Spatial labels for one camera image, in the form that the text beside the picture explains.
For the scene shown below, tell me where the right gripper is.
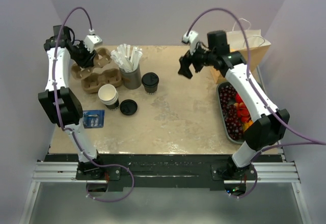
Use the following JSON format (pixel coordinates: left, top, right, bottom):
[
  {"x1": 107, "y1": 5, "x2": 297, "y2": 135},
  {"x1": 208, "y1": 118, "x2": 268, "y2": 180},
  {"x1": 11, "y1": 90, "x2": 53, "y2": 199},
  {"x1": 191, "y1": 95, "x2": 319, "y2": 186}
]
[{"x1": 179, "y1": 40, "x2": 216, "y2": 79}]

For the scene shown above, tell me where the cardboard cup carrier top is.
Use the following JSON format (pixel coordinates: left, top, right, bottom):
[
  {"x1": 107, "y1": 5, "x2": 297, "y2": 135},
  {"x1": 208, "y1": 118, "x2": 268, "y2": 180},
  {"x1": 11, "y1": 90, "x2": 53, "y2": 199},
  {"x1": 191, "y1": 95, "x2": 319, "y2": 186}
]
[{"x1": 70, "y1": 47, "x2": 111, "y2": 80}]

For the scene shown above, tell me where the cardboard cup carrier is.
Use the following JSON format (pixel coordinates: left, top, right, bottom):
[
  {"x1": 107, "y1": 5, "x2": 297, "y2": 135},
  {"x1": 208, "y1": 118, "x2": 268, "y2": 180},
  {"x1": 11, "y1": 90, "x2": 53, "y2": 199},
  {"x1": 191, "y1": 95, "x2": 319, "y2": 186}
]
[
  {"x1": 81, "y1": 68, "x2": 123, "y2": 94},
  {"x1": 70, "y1": 47, "x2": 111, "y2": 80}
]

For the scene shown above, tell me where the black paper coffee cup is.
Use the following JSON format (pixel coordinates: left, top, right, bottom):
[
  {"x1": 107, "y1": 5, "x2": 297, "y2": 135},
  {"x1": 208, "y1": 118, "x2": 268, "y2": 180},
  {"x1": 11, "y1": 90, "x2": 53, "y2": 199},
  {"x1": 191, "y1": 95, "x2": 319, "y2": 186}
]
[{"x1": 142, "y1": 77, "x2": 159, "y2": 94}]

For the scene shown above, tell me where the black plastic cup lid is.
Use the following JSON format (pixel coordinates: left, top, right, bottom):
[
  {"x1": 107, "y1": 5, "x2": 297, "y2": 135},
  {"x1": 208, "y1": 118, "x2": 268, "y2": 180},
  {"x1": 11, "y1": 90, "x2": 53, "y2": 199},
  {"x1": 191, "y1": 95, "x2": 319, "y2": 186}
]
[{"x1": 142, "y1": 72, "x2": 159, "y2": 87}]

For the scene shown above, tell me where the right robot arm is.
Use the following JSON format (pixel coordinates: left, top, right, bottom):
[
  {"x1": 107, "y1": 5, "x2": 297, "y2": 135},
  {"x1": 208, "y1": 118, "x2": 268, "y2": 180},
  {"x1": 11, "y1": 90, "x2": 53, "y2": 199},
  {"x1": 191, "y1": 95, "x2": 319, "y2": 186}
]
[{"x1": 178, "y1": 31, "x2": 290, "y2": 180}]

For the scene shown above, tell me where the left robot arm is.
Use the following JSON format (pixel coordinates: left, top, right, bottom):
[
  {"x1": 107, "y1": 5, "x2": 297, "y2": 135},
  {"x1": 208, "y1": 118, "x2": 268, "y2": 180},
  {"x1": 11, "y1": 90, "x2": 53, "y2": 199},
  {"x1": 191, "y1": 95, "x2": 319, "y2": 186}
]
[{"x1": 38, "y1": 25, "x2": 101, "y2": 164}]

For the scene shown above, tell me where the blue battery blister pack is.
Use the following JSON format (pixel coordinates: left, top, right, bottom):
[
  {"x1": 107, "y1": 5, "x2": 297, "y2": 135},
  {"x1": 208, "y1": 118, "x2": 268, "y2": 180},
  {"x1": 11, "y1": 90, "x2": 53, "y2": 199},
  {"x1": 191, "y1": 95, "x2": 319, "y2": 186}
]
[{"x1": 83, "y1": 110, "x2": 105, "y2": 129}]

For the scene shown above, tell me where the brown paper takeout bag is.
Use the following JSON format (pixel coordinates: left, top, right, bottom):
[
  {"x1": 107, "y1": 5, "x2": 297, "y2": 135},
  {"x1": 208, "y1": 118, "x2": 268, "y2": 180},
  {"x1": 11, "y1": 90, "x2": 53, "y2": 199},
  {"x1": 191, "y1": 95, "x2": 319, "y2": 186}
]
[{"x1": 210, "y1": 17, "x2": 272, "y2": 85}]

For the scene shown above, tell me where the cardboard cup carrier bottom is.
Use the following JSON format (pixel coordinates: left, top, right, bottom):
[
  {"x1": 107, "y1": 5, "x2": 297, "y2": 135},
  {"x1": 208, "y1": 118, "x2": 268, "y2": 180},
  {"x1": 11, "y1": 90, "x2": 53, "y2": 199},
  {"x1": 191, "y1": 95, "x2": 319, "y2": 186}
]
[{"x1": 81, "y1": 68, "x2": 123, "y2": 94}]

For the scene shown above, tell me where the dark red grapes bunch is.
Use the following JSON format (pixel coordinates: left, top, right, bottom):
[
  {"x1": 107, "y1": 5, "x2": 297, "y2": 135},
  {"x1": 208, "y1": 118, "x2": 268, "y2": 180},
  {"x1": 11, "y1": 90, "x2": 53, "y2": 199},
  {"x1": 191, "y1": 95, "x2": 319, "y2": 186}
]
[{"x1": 218, "y1": 85, "x2": 243, "y2": 141}]

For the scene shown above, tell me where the stack of paper cups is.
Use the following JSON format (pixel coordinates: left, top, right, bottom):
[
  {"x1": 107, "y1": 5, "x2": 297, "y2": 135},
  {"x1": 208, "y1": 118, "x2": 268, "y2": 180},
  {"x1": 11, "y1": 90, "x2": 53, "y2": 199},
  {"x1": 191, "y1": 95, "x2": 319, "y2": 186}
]
[{"x1": 98, "y1": 84, "x2": 119, "y2": 110}]

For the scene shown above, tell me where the cherries pile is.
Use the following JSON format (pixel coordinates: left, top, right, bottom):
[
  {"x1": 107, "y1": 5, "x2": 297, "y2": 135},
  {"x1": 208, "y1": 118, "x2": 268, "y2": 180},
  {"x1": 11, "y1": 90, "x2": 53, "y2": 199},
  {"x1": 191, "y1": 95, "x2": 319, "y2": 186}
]
[{"x1": 234, "y1": 93, "x2": 252, "y2": 125}]

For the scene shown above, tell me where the grey fruit tray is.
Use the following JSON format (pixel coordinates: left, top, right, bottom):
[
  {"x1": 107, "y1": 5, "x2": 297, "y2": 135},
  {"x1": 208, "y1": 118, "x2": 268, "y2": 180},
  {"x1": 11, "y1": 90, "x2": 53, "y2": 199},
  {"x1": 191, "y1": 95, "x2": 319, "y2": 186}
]
[{"x1": 216, "y1": 82, "x2": 253, "y2": 145}]

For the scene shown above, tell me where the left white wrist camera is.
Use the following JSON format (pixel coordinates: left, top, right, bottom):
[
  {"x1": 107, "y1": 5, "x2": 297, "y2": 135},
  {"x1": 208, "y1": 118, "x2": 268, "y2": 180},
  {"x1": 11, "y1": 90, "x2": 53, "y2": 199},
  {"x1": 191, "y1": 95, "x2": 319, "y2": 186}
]
[{"x1": 84, "y1": 29, "x2": 103, "y2": 52}]

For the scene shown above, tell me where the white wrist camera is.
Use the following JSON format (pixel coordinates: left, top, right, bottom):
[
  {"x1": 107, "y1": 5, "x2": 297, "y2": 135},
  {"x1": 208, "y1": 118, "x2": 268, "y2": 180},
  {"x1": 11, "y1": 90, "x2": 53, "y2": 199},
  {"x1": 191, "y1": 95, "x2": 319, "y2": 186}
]
[
  {"x1": 84, "y1": 29, "x2": 103, "y2": 52},
  {"x1": 181, "y1": 31, "x2": 200, "y2": 55}
]

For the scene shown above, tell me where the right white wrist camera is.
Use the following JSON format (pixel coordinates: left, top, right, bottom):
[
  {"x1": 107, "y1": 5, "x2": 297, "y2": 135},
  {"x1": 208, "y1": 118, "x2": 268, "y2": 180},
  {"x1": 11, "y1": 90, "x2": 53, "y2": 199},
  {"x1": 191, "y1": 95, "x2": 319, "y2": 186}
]
[{"x1": 181, "y1": 31, "x2": 200, "y2": 55}]

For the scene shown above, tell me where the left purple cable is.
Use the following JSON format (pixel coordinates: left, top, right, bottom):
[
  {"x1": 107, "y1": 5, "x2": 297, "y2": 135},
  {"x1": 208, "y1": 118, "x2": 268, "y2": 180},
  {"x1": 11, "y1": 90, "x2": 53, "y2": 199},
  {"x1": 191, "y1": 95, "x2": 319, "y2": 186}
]
[{"x1": 52, "y1": 7, "x2": 135, "y2": 204}]

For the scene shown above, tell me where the purple cable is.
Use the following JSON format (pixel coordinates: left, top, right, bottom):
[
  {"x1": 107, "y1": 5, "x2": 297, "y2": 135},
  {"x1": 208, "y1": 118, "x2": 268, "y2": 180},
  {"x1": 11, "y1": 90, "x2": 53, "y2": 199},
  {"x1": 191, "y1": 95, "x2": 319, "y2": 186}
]
[
  {"x1": 187, "y1": 8, "x2": 326, "y2": 199},
  {"x1": 52, "y1": 7, "x2": 135, "y2": 204}
]

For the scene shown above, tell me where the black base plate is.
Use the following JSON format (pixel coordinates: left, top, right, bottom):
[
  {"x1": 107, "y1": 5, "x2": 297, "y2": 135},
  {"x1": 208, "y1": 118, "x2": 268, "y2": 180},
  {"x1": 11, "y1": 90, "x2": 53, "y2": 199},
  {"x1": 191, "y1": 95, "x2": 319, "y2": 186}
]
[{"x1": 76, "y1": 154, "x2": 257, "y2": 191}]

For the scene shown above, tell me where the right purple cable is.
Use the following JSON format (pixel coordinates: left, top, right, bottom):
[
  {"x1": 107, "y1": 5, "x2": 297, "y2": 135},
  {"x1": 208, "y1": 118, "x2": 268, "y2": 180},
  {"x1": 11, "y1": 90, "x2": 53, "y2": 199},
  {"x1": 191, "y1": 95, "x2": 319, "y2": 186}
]
[{"x1": 187, "y1": 8, "x2": 326, "y2": 199}]

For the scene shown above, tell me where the aluminium rail frame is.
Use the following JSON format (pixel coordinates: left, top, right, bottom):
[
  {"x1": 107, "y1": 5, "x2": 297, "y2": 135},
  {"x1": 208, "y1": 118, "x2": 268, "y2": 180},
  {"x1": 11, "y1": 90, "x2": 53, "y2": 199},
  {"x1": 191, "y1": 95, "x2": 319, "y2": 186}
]
[{"x1": 20, "y1": 152, "x2": 311, "y2": 223}]

